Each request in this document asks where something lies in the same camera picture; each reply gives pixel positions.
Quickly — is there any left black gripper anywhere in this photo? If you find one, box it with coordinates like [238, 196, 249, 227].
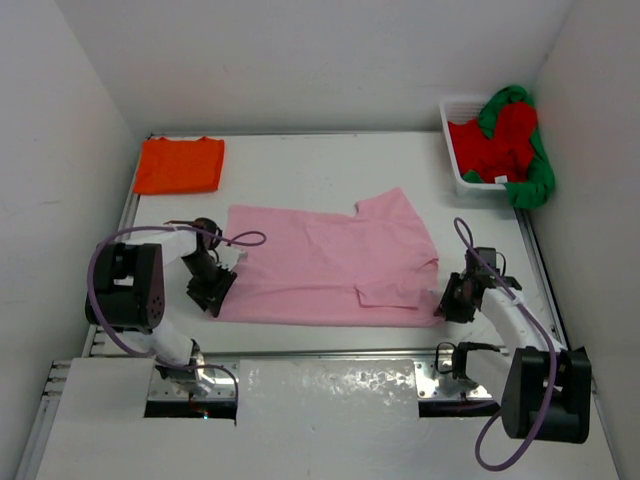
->
[180, 253, 235, 316]

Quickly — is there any pink t shirt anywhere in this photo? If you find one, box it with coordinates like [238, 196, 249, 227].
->
[218, 188, 439, 328]

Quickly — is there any orange t shirt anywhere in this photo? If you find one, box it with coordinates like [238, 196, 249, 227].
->
[133, 137, 226, 195]

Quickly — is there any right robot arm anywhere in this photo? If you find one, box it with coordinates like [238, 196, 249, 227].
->
[435, 271, 592, 444]

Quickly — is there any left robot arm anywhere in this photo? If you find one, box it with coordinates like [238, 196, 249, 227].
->
[85, 217, 248, 396]

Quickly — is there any green t shirt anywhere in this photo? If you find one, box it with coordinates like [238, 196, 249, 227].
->
[476, 85, 555, 209]

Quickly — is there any white plastic bin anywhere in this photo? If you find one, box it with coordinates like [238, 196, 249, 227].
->
[439, 94, 506, 199]

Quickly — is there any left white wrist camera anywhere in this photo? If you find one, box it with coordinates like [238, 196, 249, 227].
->
[215, 245, 248, 271]

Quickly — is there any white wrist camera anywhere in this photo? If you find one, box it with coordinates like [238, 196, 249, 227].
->
[215, 245, 248, 271]
[465, 247, 507, 276]

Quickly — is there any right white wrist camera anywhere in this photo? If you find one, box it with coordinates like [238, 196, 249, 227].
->
[465, 247, 507, 276]

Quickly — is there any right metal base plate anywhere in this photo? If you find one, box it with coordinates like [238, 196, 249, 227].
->
[414, 356, 492, 402]

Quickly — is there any metal base plate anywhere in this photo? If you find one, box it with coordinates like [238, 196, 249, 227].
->
[414, 356, 492, 402]
[148, 360, 239, 402]

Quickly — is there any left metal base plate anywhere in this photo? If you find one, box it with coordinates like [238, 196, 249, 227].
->
[148, 360, 239, 402]

